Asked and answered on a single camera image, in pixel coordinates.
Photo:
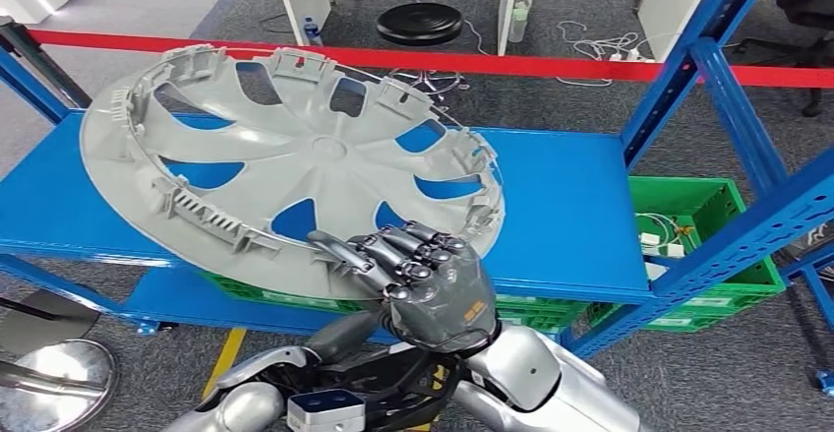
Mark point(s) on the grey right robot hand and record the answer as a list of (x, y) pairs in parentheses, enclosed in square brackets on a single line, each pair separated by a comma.
[(443, 305)]

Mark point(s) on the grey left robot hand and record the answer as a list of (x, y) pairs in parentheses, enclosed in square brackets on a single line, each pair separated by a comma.
[(358, 341)]

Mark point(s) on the grey plastic wheel cover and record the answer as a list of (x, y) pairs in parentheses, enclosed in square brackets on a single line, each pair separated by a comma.
[(293, 155)]

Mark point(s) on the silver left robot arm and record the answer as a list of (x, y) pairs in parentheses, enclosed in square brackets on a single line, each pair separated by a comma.
[(247, 409)]

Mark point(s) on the red barrier belt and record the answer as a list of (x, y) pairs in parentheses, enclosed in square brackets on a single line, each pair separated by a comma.
[(521, 64)]

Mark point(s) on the black round stool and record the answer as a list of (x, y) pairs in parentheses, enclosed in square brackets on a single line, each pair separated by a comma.
[(417, 23)]

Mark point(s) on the large clear bottle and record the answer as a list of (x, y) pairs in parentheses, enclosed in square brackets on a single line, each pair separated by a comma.
[(519, 18)]

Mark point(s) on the small water bottle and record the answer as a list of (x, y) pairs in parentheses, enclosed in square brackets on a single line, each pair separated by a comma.
[(313, 31)]

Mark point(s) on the white power strip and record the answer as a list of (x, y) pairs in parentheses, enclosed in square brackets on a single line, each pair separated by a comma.
[(632, 57)]

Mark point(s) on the white desk side panel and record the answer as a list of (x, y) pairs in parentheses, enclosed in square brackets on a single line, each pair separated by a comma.
[(671, 5)]

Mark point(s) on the black camera bracket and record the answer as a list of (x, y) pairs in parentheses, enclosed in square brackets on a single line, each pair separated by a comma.
[(404, 383)]

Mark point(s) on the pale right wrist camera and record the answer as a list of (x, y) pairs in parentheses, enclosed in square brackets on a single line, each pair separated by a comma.
[(326, 413)]

